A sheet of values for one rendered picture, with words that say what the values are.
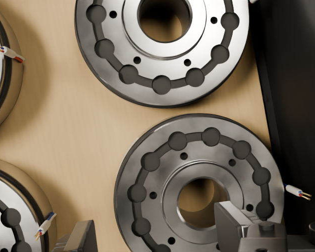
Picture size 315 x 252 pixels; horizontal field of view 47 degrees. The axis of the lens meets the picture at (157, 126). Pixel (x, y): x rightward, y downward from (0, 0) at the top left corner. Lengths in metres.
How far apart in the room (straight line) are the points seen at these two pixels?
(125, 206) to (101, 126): 0.06
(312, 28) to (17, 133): 0.18
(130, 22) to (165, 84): 0.04
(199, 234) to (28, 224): 0.10
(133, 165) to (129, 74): 0.05
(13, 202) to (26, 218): 0.01
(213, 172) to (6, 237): 0.12
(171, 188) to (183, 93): 0.05
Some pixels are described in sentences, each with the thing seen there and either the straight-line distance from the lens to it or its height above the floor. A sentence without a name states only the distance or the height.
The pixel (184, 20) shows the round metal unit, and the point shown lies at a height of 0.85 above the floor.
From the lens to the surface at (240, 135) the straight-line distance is 0.22.
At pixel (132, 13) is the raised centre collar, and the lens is 0.21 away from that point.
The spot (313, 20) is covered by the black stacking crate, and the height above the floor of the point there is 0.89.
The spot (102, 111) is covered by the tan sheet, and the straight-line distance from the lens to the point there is 0.24.
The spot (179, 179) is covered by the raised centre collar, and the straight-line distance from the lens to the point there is 0.21.
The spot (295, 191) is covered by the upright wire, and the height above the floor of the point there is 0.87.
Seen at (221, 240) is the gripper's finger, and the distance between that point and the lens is 0.16.
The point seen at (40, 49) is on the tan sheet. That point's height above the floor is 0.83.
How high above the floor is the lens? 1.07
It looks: 85 degrees down
